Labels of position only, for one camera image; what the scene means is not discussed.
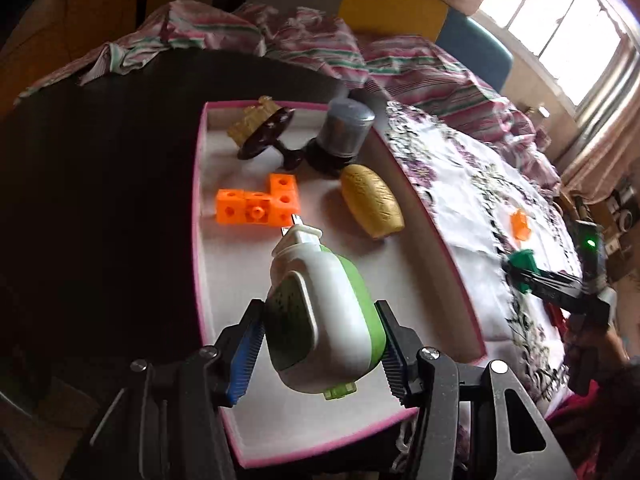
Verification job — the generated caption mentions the green plastic spool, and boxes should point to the green plastic spool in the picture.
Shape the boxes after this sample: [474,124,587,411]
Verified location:
[503,249,540,294]

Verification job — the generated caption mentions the white green toy camera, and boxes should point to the white green toy camera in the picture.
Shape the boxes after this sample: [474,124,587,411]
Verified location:
[264,223,386,400]

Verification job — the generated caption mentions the yellow carved egg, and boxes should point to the yellow carved egg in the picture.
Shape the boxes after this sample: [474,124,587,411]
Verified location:
[340,164,405,240]

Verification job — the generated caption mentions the orange plastic gear toy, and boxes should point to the orange plastic gear toy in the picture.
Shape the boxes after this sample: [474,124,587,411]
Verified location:
[510,209,532,242]

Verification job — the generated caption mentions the white embroidered floral tablecloth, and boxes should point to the white embroidered floral tablecloth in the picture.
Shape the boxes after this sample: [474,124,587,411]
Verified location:
[385,101,577,443]

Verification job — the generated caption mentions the orange cube block toy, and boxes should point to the orange cube block toy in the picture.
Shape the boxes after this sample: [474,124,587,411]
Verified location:
[215,174,300,228]

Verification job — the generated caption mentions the pink beige curtain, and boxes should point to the pink beige curtain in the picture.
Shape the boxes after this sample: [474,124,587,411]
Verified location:
[561,80,639,204]

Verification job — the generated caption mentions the pink white storage tray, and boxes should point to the pink white storage tray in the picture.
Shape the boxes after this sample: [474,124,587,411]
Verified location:
[192,101,487,468]

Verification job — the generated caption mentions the beige carved toy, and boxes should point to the beige carved toy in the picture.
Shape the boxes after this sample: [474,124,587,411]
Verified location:
[227,96,281,148]

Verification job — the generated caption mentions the blue cushion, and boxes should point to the blue cushion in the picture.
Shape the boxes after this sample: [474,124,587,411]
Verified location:
[436,8,513,92]

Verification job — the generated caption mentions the striped pink green blanket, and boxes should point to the striped pink green blanket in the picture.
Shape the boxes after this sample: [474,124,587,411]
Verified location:
[18,0,561,196]

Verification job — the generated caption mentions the yellow cushion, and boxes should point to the yellow cushion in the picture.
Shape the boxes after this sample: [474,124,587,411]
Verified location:
[337,0,449,42]

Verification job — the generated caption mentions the window with frame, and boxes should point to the window with frame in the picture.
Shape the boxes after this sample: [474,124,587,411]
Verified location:
[472,0,640,111]

